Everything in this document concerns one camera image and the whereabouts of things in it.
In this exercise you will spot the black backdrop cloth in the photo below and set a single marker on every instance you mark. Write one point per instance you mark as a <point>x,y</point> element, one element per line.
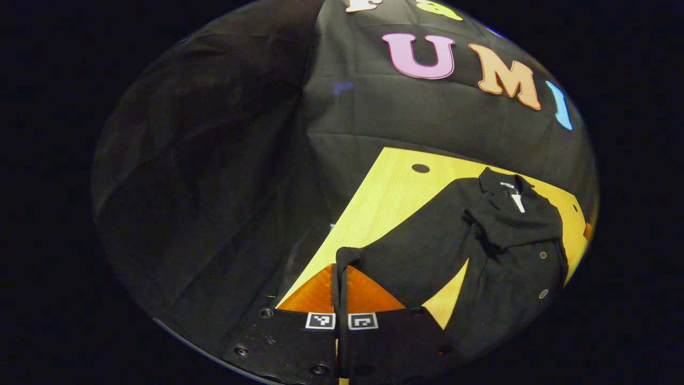
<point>374,107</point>

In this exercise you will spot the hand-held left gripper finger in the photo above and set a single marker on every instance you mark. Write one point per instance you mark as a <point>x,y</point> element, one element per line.
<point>346,347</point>
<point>335,305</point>

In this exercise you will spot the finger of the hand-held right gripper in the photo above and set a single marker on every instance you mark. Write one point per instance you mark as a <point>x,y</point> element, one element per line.
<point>588,231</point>

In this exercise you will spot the black button shirt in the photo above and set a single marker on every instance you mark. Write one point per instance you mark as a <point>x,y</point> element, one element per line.
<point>507,224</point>

